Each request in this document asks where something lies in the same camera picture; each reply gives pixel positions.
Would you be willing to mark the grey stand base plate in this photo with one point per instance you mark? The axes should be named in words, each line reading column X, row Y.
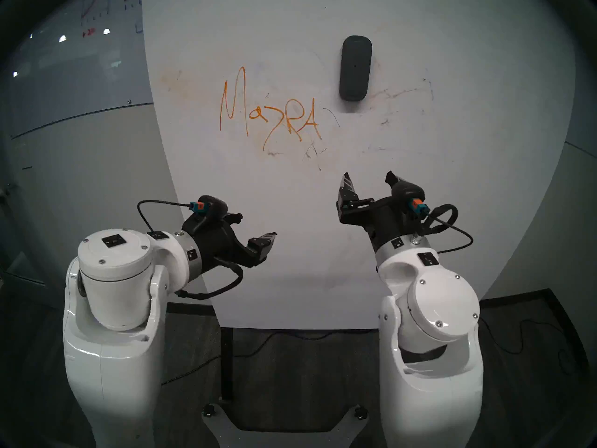
column 280, row 428

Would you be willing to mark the white freestanding whiteboard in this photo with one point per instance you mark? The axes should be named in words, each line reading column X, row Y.
column 419, row 55

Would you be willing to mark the wall-mounted glass whiteboard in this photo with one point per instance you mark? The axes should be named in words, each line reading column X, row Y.
column 70, row 69

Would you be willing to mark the black whiteboard stand post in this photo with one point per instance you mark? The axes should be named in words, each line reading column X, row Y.
column 226, row 363

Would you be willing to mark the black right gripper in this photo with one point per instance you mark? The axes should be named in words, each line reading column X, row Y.
column 387, row 218

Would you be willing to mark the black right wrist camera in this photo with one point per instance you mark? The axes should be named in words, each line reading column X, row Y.
column 410, row 191

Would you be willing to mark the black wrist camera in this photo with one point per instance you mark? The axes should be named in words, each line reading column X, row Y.
column 410, row 191
column 212, row 205

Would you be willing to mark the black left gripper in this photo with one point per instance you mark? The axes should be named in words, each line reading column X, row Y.
column 217, row 241

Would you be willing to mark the dark grey whiteboard eraser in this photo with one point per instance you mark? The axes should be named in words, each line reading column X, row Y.
column 355, row 69

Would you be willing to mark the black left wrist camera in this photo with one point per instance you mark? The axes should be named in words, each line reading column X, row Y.
column 212, row 205

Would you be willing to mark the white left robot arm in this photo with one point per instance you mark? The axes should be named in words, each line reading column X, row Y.
column 116, row 311

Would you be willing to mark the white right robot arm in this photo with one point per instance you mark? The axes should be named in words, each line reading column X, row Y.
column 433, row 335

